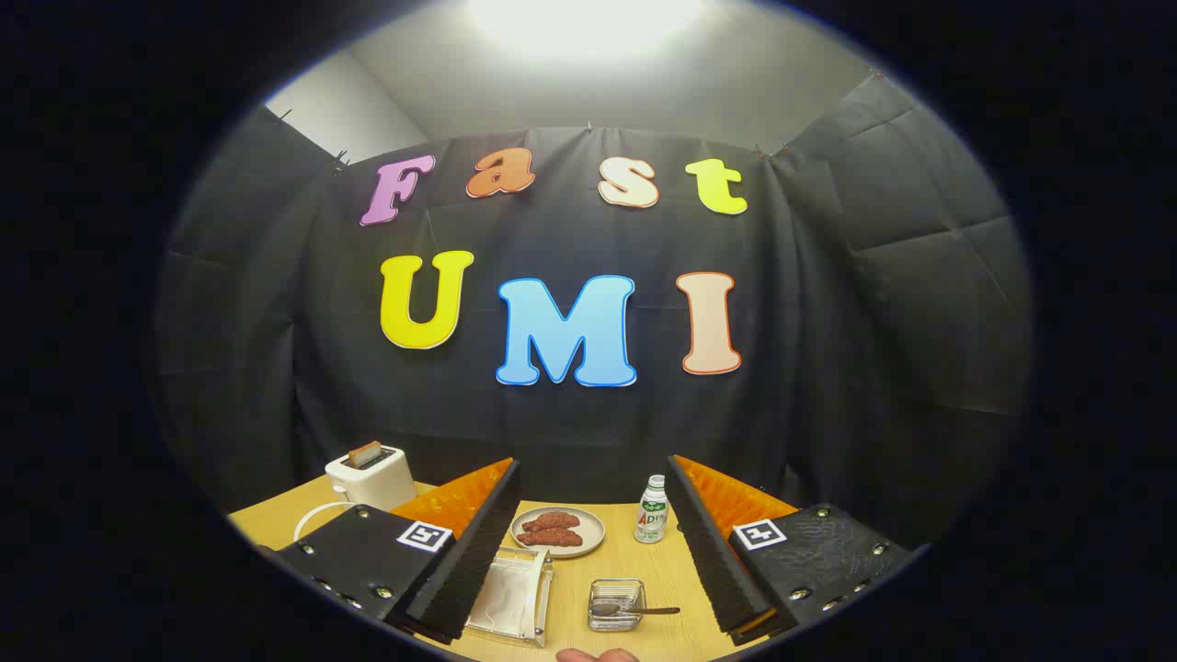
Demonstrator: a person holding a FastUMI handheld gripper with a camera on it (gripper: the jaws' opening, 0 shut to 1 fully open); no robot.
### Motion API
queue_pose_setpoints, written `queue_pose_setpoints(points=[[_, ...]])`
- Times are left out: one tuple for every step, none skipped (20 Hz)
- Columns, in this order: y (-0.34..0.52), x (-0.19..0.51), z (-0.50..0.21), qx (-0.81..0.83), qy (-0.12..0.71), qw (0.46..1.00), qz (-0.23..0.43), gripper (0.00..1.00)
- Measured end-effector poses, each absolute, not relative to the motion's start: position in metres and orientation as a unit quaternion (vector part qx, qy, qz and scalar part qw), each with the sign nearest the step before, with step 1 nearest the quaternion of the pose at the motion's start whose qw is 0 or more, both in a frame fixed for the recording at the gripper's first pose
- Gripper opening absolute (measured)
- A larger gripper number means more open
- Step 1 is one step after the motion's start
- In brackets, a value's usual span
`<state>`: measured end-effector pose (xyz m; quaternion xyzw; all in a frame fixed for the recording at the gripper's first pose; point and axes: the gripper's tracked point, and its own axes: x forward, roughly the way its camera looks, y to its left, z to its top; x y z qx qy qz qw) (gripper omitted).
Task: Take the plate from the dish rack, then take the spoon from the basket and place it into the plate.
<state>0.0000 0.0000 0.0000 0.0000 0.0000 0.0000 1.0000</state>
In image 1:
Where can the beige plate with meat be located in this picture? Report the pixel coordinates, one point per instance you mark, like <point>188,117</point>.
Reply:
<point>591,529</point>

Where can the reddish brown meat piece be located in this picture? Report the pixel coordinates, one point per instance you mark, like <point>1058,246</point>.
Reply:
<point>552,539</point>
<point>552,521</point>

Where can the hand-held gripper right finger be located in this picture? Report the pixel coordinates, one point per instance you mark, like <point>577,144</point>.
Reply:
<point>713,561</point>

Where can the bright ceiling light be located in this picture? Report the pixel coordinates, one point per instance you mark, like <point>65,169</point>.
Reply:
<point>584,18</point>

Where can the white toaster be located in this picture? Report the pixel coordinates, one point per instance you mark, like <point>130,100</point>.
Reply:
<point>377,483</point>

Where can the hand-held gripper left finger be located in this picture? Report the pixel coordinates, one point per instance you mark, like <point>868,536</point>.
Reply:
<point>464,561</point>

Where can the white drink bottle green label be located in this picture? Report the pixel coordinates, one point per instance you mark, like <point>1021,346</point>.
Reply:
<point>651,519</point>

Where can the brown toast slice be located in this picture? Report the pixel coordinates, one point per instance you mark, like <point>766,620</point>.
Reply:
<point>365,453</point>

